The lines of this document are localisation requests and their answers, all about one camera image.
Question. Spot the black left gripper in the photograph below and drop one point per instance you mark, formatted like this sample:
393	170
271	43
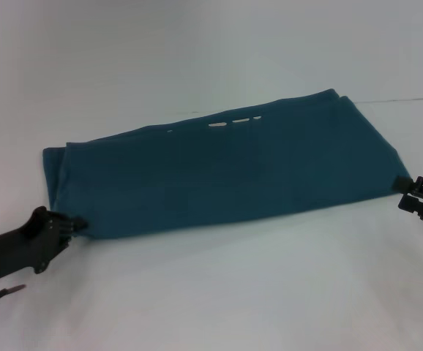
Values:
25	245

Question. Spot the teal blue shirt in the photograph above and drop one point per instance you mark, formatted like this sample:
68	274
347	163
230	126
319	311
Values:
215	175

